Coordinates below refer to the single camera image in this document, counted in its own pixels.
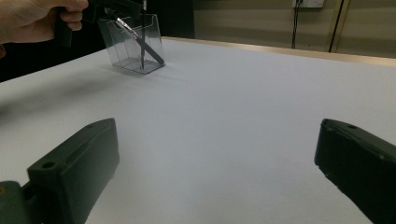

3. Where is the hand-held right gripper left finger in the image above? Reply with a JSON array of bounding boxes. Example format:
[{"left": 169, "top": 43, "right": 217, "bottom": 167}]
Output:
[{"left": 27, "top": 117, "right": 120, "bottom": 224}]

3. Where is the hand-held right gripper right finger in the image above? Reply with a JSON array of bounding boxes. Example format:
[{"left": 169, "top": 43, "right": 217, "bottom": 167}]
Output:
[{"left": 313, "top": 118, "right": 396, "bottom": 224}]

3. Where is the clear plastic organizer box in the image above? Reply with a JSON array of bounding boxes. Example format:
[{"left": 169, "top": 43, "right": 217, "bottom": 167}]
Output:
[{"left": 97, "top": 12, "right": 166, "bottom": 76}]

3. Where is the thin black makeup brush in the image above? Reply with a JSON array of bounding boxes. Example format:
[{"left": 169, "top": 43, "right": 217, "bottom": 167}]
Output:
[{"left": 140, "top": 0, "right": 149, "bottom": 71}]

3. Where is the white table sheet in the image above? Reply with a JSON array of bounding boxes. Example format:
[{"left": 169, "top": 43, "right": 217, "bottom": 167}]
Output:
[{"left": 0, "top": 36, "right": 396, "bottom": 224}]

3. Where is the vertical wall trim strip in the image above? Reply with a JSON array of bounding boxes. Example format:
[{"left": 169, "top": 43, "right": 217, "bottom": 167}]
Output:
[{"left": 325, "top": 0, "right": 351, "bottom": 54}]

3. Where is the black wall cable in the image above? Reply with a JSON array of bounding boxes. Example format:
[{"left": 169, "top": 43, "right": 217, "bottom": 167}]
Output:
[{"left": 290, "top": 0, "right": 302, "bottom": 49}]

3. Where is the white wall socket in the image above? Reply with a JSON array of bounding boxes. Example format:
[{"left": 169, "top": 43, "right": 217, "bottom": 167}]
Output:
[{"left": 291, "top": 0, "right": 325, "bottom": 8}]

